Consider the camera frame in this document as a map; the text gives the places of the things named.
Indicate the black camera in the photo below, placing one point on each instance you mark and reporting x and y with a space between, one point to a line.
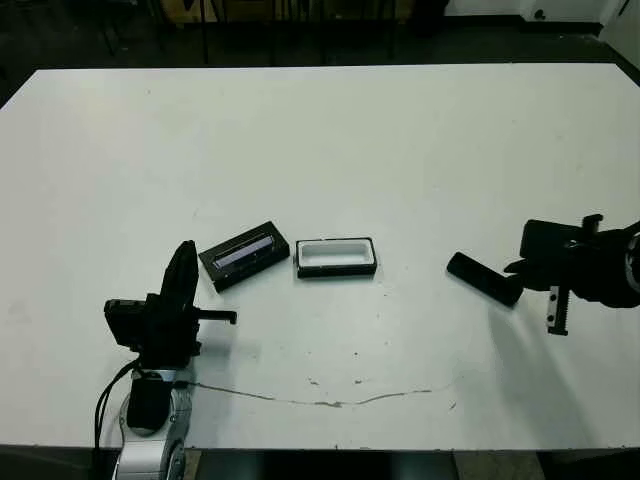
475 275

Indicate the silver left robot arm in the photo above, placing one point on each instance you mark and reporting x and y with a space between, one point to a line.
150 400

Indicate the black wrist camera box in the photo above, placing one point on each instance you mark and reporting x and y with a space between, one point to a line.
125 322
547 240

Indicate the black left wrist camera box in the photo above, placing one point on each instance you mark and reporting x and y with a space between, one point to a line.
125 322

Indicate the black box lid with window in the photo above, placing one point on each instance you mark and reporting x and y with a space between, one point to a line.
240 272

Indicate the dark robot body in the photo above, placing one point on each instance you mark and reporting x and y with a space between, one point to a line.
325 467

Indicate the wooden cabinet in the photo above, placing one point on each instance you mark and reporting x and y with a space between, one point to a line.
190 12

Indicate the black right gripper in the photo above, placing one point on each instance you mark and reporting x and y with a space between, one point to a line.
595 270

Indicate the black chair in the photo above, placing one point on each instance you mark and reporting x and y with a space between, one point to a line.
391 35
205 35
109 30

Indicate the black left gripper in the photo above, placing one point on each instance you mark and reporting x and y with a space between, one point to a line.
170 335

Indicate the black trash bin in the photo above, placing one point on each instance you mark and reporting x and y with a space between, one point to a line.
429 15

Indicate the black box base white insert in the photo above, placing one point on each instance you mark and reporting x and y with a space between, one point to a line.
335 272

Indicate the white door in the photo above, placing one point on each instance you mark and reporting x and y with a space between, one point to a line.
622 30

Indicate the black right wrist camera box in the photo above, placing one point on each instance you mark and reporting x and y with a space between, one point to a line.
547 240

